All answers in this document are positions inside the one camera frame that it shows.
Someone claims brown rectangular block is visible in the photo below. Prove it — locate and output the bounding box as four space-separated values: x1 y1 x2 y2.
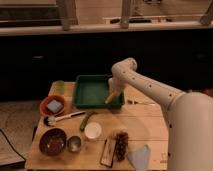
100 139 116 167

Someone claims dark pine cone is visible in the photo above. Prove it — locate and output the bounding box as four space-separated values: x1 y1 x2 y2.
115 132 128 161

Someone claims silver utensil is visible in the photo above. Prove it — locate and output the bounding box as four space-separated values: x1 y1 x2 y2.
127 100 155 105

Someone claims green cucumber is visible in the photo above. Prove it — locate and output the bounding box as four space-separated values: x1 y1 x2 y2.
79 112 95 131

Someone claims orange bowl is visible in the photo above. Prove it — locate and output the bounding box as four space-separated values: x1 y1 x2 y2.
39 95 66 116

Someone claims small metal cup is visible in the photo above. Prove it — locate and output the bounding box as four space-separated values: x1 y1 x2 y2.
67 136 82 152

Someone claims green plastic tray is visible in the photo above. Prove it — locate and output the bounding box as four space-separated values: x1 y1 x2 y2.
72 75 125 109

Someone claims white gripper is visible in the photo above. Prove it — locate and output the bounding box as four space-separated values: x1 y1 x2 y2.
108 77 126 94

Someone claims green translucent cup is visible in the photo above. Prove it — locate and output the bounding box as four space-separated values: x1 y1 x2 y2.
54 80 65 94

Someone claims white handled dish brush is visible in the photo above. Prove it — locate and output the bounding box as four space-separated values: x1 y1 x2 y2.
43 111 85 126

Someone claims white cup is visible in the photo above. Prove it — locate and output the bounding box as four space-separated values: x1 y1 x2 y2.
84 122 102 140

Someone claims dark brown bowl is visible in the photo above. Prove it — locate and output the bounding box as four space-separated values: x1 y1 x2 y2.
39 128 67 156

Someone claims light blue cloth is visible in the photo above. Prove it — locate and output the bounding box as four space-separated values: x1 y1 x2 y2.
127 144 151 171

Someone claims blue sponge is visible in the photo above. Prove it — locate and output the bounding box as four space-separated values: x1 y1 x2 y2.
46 100 63 113

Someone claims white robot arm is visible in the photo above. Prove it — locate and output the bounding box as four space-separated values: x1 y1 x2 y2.
105 58 213 171

